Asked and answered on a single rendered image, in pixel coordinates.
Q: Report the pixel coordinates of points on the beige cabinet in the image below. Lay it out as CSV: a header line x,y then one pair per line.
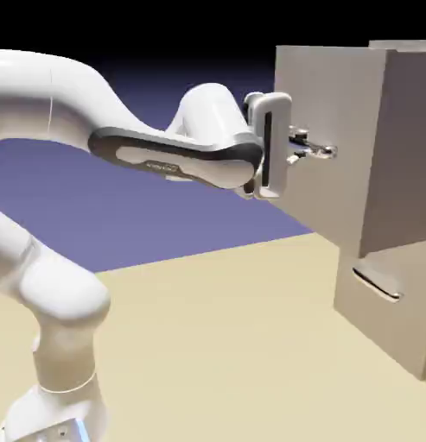
x,y
406,45

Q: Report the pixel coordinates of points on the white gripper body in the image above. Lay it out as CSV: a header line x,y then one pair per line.
x,y
279,145

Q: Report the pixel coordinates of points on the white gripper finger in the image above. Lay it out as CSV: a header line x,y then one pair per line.
x,y
298,132
295,157

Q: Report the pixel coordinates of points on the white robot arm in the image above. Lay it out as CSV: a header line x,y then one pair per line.
x,y
205,117

